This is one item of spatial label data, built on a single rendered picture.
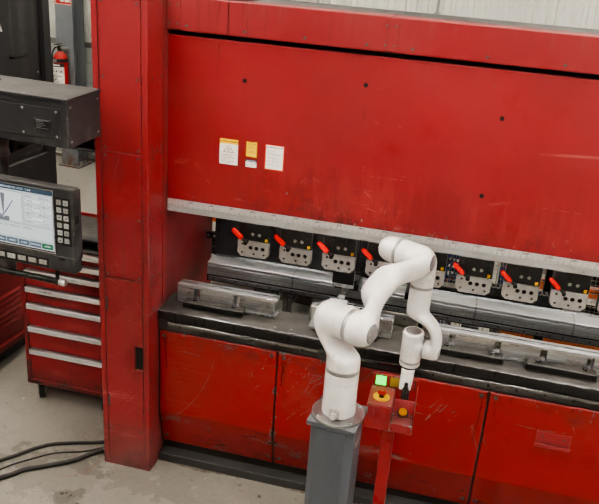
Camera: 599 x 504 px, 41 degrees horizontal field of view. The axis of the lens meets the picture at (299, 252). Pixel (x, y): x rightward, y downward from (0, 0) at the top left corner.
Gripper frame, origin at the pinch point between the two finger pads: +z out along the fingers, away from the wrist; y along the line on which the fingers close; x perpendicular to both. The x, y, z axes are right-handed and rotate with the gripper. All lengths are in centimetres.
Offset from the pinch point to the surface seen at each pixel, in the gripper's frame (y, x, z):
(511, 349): -39, 43, -5
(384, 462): -0.2, -4.7, 38.1
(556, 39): -48, 37, -140
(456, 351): -33.7, 19.2, -3.1
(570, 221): -43, 56, -69
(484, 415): -25.8, 35.7, 23.0
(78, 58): -494, -392, 13
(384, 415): 2.8, -7.2, 10.4
